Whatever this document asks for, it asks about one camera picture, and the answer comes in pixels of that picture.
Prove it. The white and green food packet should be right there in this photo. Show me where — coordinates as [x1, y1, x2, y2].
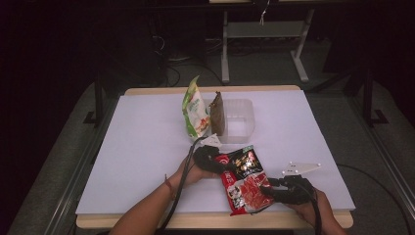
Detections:
[181, 75, 211, 140]

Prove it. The person's right hand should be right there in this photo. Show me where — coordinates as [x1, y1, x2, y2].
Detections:
[286, 187, 336, 227]

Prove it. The right hand-held gripper cable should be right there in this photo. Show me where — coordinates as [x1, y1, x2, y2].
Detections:
[300, 180, 324, 235]

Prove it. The white paper sheet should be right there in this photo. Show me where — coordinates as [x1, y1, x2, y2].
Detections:
[75, 90, 356, 215]

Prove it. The red and black food packet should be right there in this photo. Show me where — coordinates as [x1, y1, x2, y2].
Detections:
[214, 145, 276, 217]

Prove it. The grey metal rail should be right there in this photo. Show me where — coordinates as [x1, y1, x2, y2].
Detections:
[43, 96, 119, 235]
[346, 97, 415, 212]

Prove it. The white hanging cord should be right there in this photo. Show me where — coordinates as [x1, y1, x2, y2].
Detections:
[258, 0, 272, 26]

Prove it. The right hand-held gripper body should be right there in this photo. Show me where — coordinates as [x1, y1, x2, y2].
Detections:
[277, 162, 322, 206]

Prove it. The red string bracelet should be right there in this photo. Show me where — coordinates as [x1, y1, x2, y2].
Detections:
[163, 173, 176, 201]

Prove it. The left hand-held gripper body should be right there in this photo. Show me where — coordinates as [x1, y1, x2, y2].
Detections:
[193, 133, 229, 174]

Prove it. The white metal frame stand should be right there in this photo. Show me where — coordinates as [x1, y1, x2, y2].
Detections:
[220, 9, 316, 84]

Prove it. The black metal stand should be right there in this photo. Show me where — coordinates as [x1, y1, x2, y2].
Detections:
[82, 70, 106, 128]
[361, 68, 390, 127]

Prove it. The tangle of black cables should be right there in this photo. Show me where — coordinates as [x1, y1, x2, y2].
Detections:
[151, 32, 227, 88]

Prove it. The person's left hand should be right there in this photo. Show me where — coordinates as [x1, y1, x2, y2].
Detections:
[169, 156, 220, 189]

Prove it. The brown and gold food packet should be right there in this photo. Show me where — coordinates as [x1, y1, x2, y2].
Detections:
[208, 91, 226, 137]

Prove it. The clear plastic container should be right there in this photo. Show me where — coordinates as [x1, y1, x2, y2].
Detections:
[204, 98, 256, 146]

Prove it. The thin black cable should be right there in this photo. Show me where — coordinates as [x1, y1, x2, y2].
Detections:
[337, 163, 413, 235]

